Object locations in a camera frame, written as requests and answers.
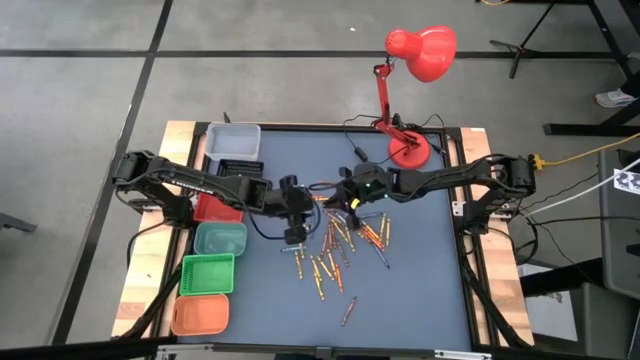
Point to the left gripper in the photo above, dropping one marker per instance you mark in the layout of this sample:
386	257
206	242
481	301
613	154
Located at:
287	202

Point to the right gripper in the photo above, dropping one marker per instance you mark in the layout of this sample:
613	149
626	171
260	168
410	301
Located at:
370	185

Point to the orange crayon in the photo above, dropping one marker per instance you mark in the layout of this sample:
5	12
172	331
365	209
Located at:
320	198
339	279
326	184
332	216
371	232
374	238

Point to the light blue crayon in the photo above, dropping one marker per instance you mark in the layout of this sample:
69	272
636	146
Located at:
293	248
342	216

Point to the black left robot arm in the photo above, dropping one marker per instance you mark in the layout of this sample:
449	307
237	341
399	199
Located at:
192	185

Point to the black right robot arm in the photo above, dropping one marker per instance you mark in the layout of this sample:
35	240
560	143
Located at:
450	176

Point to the black plastic basket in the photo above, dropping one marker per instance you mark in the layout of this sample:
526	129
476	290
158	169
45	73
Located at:
240	167

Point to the red plastic basket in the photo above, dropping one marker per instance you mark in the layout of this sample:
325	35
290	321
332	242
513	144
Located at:
220	212

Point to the clear plastic bin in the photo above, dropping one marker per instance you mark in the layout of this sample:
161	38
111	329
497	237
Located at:
232	142

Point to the teal plastic bin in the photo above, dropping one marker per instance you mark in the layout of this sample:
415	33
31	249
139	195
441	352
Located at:
220	240

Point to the green plastic basket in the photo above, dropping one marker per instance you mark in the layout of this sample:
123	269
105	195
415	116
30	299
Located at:
207	275

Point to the orange plastic bin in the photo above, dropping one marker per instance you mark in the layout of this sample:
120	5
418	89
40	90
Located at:
195	317

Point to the red desk lamp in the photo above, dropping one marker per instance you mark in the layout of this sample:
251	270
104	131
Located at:
425	52

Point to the black tripod stand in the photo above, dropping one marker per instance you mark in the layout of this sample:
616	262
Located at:
520	50

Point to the black stand base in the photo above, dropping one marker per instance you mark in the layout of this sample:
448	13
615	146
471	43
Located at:
570	129

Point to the grey cabinet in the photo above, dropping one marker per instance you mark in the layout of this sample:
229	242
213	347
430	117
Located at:
620	240

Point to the black-white marker tag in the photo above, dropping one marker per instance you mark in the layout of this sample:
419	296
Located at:
629	181

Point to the person's shoe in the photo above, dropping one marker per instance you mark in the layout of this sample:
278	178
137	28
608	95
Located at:
614	97

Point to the grey furniture foot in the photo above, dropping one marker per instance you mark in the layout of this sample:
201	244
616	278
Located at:
15	223

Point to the black table frame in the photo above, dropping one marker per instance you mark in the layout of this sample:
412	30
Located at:
320	127

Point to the aluminium table rail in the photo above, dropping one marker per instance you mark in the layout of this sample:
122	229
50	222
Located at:
460	355

